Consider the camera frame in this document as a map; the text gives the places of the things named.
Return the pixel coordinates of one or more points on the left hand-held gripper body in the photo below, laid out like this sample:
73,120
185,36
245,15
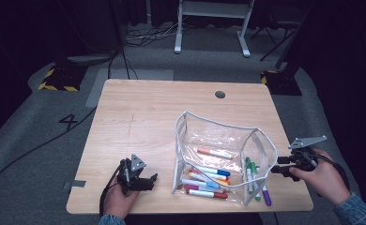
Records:
132,179

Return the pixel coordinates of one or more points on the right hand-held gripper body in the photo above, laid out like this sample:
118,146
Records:
304,159

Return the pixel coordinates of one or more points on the light blue marker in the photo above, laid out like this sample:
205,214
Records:
210,184

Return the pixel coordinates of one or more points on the dark blue marker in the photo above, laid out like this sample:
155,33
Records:
223,172

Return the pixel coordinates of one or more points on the clear plastic pouch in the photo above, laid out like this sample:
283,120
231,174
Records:
209,137

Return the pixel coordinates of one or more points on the red marker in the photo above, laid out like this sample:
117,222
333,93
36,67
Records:
220,195

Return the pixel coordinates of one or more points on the person's left hand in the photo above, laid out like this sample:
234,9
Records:
117,201

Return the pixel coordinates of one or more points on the person's right hand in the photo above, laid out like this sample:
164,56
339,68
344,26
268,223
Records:
325,181

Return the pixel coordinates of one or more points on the light green marker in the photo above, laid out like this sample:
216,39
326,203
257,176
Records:
253,168

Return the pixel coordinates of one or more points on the purple marker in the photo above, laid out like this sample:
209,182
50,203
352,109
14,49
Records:
267,198

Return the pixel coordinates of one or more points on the dark green marker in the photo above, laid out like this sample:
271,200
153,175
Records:
247,162

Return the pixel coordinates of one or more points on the grey tape strip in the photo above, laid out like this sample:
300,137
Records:
76,183

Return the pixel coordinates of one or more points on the black yellow striped stand base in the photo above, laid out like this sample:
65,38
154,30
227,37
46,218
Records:
281,84
62,79

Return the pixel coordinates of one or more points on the dark round table grommet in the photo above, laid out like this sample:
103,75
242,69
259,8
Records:
220,94

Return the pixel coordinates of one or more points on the black tripod stand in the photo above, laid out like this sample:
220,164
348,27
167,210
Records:
271,36

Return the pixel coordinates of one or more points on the grey flat stand base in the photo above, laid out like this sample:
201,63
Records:
90,59

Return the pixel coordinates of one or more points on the white metal desk frame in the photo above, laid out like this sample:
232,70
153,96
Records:
178,31

